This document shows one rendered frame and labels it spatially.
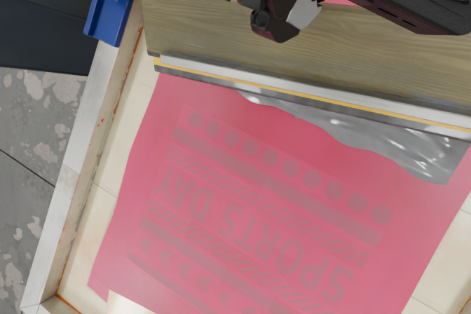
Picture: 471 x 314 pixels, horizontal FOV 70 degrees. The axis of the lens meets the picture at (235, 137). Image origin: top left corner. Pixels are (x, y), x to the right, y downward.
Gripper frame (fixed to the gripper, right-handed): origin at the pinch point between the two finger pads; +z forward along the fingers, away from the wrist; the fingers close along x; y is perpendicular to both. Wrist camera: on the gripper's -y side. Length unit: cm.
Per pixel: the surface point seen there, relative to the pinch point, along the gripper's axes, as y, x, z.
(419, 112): -10.8, 4.8, 2.5
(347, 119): -5.7, 8.2, 12.7
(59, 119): 134, 76, 108
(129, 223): 16.7, 36.3, 12.9
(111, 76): 25.5, 15.7, 9.7
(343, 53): -3.2, 2.6, 2.7
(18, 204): 145, 137, 108
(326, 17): -0.7, 0.5, 1.7
